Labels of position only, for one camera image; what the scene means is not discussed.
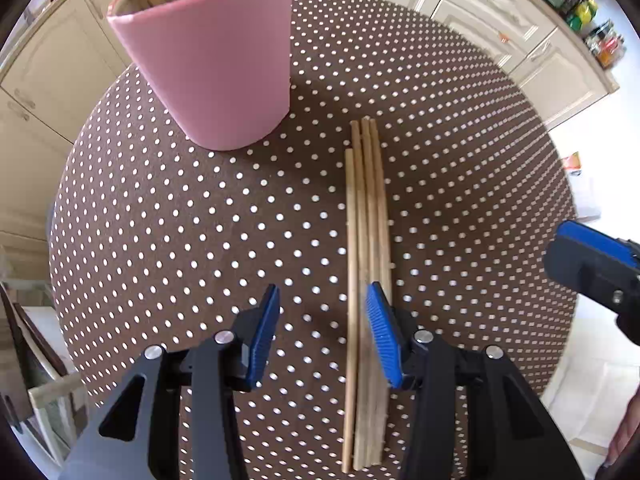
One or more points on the person's right hand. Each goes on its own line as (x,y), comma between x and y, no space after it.
(626,435)

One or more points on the brown polka-dot round table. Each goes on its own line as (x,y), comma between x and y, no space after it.
(200,235)

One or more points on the long bamboo chopstick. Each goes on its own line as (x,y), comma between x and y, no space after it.
(384,210)
(361,210)
(372,210)
(351,210)

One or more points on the cream base kitchen cabinets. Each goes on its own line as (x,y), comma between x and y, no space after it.
(515,5)

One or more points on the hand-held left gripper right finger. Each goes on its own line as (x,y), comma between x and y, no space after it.
(382,335)

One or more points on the white printed bag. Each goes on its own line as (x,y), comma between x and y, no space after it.
(582,195)

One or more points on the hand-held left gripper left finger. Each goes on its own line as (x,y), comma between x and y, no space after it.
(262,335)

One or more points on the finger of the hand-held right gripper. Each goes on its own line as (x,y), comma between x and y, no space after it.
(590,240)

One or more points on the dark wooden frame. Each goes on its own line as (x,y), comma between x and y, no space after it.
(30,360)

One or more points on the pink cup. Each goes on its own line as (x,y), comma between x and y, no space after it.
(215,60)

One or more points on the cluster of condiment bottles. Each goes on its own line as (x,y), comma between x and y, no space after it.
(602,42)

